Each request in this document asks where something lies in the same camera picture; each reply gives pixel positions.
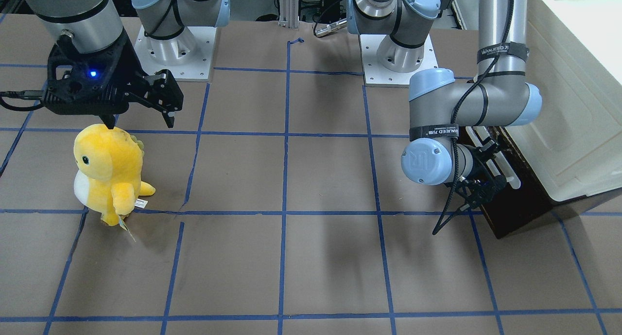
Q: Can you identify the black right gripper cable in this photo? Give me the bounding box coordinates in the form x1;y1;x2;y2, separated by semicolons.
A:
0;90;47;112

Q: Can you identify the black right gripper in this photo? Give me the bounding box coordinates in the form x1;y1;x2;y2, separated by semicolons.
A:
41;31;184;130

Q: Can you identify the cream white cabinet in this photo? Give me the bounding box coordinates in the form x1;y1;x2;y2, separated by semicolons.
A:
507;0;622;202

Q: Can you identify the white plastic drawer handle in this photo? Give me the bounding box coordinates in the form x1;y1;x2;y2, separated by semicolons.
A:
468;126;521;190

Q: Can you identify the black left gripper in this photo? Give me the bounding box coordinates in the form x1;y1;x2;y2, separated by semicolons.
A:
458;146;506;210

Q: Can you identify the yellow plush dinosaur toy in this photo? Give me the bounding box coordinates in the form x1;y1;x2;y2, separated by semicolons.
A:
73;124;156;229

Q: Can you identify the dark brown wooden drawer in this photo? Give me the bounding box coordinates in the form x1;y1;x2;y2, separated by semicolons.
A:
460;126;558;239

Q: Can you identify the aluminium frame post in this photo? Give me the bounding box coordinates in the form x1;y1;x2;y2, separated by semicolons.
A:
278;0;300;31

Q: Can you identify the silver cable connector plug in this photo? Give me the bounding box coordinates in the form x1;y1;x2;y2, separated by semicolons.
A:
313;18;348;38

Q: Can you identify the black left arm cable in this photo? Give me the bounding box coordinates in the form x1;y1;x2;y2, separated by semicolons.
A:
432;0;516;236

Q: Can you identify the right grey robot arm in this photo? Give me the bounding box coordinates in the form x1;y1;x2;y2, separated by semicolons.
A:
1;0;230;129

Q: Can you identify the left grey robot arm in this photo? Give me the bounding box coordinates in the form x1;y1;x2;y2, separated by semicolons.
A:
346;0;542;187

